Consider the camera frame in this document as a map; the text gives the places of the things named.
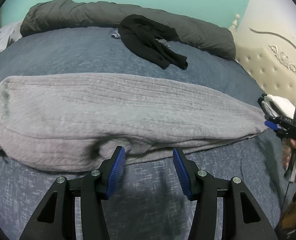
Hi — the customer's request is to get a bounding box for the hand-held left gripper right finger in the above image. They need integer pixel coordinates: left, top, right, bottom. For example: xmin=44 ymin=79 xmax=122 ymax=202
xmin=172 ymin=148 xmax=276 ymax=240

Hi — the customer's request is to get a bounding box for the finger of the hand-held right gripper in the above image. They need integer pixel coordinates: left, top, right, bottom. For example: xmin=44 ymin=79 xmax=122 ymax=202
xmin=264 ymin=120 xmax=279 ymax=131

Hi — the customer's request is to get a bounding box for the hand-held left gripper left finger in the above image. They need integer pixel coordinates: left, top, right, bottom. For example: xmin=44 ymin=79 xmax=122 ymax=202
xmin=19 ymin=145 xmax=126 ymax=240

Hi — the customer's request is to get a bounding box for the grey knit sweater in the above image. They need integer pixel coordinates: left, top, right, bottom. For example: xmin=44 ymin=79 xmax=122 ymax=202
xmin=0 ymin=72 xmax=270 ymax=173

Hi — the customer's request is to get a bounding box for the white-grey folded garment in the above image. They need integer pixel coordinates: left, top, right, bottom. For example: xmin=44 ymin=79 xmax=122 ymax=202
xmin=260 ymin=100 xmax=279 ymax=120

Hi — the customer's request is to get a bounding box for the white folded garment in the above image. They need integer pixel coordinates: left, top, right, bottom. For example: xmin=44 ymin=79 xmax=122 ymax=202
xmin=266 ymin=94 xmax=296 ymax=118

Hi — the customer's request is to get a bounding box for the cream tufted headboard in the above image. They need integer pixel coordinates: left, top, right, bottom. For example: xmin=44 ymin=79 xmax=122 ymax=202
xmin=227 ymin=13 xmax=296 ymax=121

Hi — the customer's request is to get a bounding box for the black garment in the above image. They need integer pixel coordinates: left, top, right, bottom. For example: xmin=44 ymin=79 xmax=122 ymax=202
xmin=118 ymin=14 xmax=188 ymax=70

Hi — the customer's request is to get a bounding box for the dark grey rolled duvet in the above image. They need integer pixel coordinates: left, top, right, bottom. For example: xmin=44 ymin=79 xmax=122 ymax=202
xmin=20 ymin=0 xmax=236 ymax=61

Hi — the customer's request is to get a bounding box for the pale crumpled sheet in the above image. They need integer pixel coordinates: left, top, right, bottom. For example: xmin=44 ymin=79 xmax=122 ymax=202
xmin=0 ymin=21 xmax=24 ymax=58

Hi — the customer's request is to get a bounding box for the black cable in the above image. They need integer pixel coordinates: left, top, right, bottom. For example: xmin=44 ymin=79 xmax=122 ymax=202
xmin=280 ymin=140 xmax=296 ymax=212

